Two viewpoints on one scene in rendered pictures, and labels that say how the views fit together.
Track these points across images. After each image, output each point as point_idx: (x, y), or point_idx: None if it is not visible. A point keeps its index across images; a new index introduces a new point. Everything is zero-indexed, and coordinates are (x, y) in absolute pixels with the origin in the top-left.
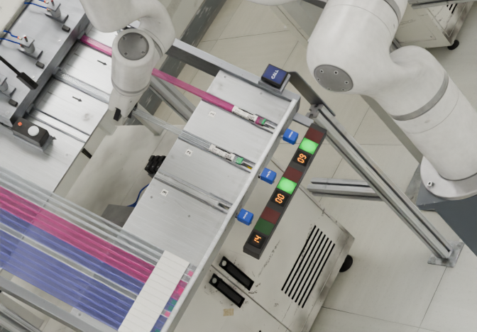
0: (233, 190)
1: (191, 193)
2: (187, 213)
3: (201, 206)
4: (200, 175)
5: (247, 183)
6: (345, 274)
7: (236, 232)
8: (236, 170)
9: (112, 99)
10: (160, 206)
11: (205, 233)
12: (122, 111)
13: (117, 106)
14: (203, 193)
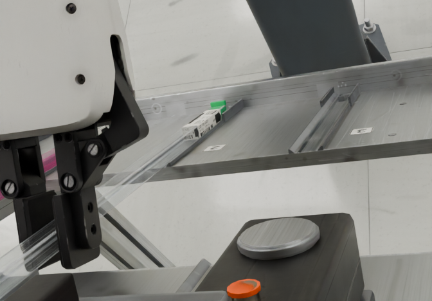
0: (296, 103)
1: (336, 118)
2: (398, 105)
3: (364, 105)
4: (277, 126)
5: (274, 78)
6: None
7: None
8: (242, 114)
9: None
10: (409, 123)
11: (429, 87)
12: (125, 47)
13: (110, 15)
14: (325, 112)
